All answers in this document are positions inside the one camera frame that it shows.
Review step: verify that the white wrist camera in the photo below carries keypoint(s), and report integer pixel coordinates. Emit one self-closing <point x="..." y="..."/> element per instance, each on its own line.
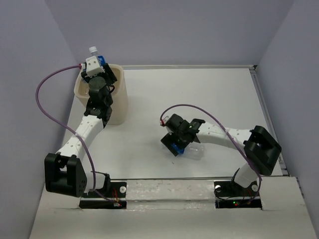
<point x="93" y="66"/>
<point x="164" y="122"/>

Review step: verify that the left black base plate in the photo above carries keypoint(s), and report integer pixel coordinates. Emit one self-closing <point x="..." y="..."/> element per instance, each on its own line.
<point x="113" y="199"/>

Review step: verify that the blue label bottle lowest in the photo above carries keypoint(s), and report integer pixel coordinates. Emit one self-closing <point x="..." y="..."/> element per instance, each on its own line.
<point x="193" y="151"/>

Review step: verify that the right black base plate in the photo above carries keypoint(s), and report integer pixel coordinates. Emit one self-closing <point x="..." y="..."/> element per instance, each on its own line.
<point x="229" y="195"/>

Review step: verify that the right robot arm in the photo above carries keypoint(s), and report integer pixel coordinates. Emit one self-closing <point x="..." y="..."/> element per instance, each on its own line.
<point x="259" y="149"/>

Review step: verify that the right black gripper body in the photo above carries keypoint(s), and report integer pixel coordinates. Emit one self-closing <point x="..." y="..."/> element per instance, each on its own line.
<point x="179" y="135"/>

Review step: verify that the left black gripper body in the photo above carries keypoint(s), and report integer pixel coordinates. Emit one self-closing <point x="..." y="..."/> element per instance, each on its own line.
<point x="107" y="81"/>

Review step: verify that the beige plastic bin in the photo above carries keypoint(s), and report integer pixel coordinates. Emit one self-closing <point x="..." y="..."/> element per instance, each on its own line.
<point x="119" y="95"/>

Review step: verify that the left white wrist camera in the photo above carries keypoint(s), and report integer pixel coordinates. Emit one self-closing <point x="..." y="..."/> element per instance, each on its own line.
<point x="93" y="66"/>

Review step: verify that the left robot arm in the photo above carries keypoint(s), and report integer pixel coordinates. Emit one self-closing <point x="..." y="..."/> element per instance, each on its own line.
<point x="70" y="171"/>

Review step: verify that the blue label bottle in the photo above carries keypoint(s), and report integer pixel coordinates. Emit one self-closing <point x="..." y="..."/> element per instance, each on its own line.
<point x="94" y="52"/>

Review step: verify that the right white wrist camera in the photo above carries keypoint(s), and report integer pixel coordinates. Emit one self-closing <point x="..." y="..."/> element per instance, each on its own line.
<point x="164" y="122"/>

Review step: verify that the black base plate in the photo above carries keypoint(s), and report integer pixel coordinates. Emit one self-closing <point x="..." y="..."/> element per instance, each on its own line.
<point x="113" y="199"/>
<point x="229" y="195"/>

